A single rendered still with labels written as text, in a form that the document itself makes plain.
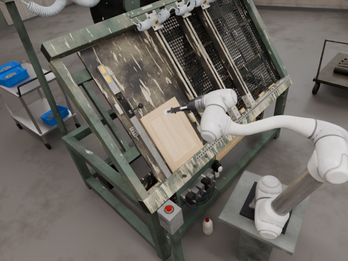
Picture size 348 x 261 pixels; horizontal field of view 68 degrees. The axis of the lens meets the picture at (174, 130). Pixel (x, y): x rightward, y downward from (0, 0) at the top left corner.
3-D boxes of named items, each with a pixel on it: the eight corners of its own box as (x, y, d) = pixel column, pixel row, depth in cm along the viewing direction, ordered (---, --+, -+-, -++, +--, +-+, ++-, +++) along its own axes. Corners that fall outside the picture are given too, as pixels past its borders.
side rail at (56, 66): (136, 199, 188) (143, 201, 179) (48, 66, 170) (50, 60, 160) (143, 194, 192) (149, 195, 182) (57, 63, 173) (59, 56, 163)
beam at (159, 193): (145, 213, 190) (151, 215, 181) (136, 200, 188) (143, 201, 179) (284, 85, 303) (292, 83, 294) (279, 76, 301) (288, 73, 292)
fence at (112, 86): (164, 178, 196) (167, 178, 193) (95, 68, 180) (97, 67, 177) (169, 174, 199) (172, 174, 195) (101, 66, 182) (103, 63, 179)
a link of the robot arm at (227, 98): (205, 88, 133) (199, 106, 126) (232, 81, 124) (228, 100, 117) (214, 102, 139) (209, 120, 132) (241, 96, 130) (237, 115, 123)
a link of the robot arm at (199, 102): (201, 94, 130) (191, 97, 133) (204, 112, 130) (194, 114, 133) (209, 93, 137) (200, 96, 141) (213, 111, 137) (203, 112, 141)
